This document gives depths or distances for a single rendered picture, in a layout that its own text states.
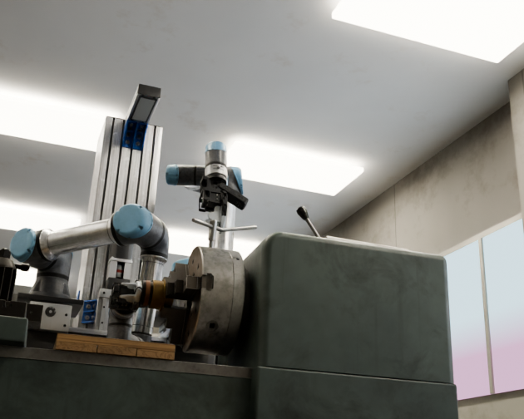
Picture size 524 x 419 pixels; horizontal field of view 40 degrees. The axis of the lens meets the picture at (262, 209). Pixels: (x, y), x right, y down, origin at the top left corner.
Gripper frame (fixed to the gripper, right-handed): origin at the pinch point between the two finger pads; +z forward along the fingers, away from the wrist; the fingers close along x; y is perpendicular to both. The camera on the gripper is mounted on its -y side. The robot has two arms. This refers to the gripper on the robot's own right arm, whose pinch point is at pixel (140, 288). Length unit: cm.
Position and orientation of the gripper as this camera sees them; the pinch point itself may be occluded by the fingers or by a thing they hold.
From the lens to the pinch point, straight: 208.8
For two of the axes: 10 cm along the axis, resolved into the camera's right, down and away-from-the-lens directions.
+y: -9.6, -1.4, -2.6
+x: 0.3, -9.3, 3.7
